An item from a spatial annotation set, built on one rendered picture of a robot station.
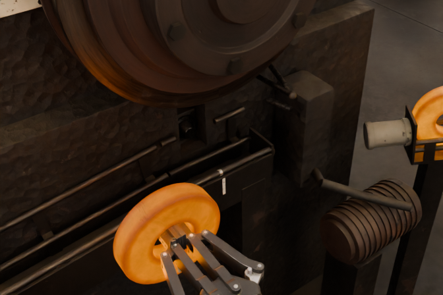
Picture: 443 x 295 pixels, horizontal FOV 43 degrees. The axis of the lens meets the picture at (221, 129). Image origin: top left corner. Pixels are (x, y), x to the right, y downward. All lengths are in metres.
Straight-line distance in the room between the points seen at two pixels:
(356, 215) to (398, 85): 1.50
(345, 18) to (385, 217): 0.44
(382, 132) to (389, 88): 1.44
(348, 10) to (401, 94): 1.39
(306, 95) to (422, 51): 1.92
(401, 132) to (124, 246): 0.69
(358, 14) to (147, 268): 0.73
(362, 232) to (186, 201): 0.57
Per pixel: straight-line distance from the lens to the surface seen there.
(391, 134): 1.21
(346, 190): 1.21
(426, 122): 1.23
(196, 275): 0.71
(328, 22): 1.20
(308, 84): 1.12
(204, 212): 0.77
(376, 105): 2.52
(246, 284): 0.70
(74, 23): 0.75
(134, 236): 0.72
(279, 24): 0.83
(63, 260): 0.98
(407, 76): 2.76
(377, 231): 1.25
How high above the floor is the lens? 1.41
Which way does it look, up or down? 37 degrees down
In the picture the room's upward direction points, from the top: 2 degrees counter-clockwise
